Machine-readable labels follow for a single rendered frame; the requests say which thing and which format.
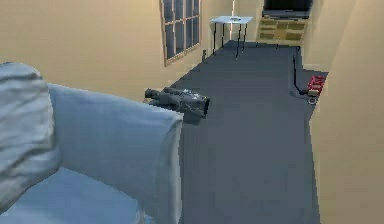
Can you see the wooden framed window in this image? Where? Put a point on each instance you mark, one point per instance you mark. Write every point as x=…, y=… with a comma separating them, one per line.
x=180, y=27

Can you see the pale blue sofa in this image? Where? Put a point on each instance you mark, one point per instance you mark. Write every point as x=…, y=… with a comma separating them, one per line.
x=110, y=140

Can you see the white table with black legs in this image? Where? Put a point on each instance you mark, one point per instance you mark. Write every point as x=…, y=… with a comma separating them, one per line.
x=231, y=20

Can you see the small grey dish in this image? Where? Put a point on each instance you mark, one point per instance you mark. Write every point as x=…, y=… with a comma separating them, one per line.
x=234, y=18

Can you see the light wooden television stand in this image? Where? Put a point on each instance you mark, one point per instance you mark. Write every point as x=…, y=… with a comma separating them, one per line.
x=282, y=30

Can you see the red vacuum cleaner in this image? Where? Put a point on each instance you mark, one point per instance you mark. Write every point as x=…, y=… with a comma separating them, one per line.
x=315, y=86

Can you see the black television set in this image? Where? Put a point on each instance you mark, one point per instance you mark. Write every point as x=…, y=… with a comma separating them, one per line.
x=287, y=7

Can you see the dark grey video camera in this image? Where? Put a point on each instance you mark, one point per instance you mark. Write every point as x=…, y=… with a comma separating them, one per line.
x=181, y=100

